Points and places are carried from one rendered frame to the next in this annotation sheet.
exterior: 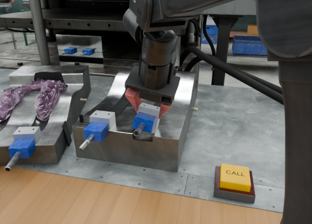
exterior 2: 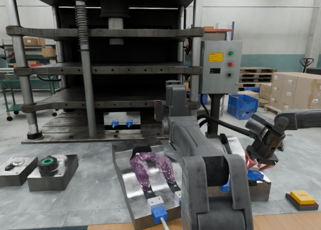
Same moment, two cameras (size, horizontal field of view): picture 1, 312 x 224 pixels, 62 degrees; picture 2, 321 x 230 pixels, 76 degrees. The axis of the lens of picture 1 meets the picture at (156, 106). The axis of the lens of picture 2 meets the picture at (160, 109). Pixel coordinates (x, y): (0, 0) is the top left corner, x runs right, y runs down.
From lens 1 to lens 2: 0.62 m
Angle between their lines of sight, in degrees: 19
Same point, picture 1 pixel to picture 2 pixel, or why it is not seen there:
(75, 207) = not seen: outside the picture
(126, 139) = not seen: hidden behind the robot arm
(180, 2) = (312, 125)
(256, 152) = (291, 180)
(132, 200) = (264, 223)
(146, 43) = (275, 138)
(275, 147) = (295, 174)
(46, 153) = not seen: hidden behind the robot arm
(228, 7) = (220, 89)
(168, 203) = (283, 220)
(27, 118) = (162, 183)
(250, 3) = (233, 87)
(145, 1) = (287, 122)
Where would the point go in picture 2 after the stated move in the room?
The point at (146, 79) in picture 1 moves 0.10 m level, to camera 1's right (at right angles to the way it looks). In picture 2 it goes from (267, 153) to (288, 150)
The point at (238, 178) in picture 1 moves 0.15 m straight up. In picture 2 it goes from (306, 197) to (314, 163)
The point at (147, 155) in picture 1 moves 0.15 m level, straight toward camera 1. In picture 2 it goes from (252, 194) to (286, 222)
